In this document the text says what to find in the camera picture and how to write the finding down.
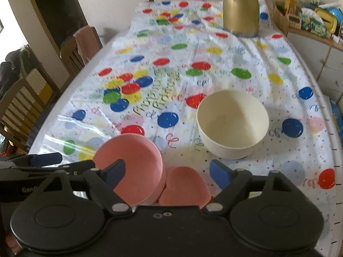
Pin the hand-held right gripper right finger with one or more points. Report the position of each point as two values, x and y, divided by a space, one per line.
220 172

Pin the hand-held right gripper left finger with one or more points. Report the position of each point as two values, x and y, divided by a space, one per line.
115 174

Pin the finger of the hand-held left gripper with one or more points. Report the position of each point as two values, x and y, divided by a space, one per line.
69 168
45 159

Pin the pink bowl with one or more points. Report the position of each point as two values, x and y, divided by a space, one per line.
134 160

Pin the pink heart-shaped dish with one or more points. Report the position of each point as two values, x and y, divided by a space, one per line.
185 187

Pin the cream bowl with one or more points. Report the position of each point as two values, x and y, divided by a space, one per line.
233 117

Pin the wooden slatted chair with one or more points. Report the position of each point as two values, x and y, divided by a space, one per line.
16 104

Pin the black jacket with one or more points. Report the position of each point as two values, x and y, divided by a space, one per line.
10 69

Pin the balloon print tablecloth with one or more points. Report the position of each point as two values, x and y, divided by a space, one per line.
214 59

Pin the pink towel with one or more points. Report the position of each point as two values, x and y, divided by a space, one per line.
84 42

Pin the blue and white flat box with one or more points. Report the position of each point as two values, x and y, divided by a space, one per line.
337 117

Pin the white wooden cabinet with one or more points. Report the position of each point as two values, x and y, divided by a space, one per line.
329 67

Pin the dark built-in bookshelf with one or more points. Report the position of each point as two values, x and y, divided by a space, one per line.
53 5

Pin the gold thermos jug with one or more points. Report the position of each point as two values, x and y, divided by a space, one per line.
241 10

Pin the brown cardboard box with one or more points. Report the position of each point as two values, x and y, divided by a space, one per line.
281 18

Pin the small white timer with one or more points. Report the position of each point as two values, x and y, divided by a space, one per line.
295 20

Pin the green tissue box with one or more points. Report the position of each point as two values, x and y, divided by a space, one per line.
313 26

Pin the yellow liquid bottle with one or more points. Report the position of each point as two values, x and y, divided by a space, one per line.
289 2

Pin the yellow box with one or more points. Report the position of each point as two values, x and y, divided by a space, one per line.
333 25

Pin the blue globe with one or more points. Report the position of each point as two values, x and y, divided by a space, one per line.
336 13

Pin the white paper roll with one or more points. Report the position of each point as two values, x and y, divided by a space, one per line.
328 5

